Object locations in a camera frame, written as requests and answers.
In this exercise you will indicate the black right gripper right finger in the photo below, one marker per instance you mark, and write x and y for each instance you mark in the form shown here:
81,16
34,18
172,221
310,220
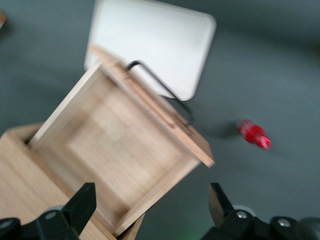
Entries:
222,212

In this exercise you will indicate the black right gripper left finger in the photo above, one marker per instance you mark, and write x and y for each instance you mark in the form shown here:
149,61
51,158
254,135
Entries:
80,210

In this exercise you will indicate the light wooden drawer cabinet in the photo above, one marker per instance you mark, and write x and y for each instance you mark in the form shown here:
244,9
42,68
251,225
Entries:
20,175

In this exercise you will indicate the small red cola bottle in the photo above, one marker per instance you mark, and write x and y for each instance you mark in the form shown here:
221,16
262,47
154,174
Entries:
252,132

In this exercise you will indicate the beige plastic tray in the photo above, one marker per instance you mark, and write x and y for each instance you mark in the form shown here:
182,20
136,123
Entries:
155,37

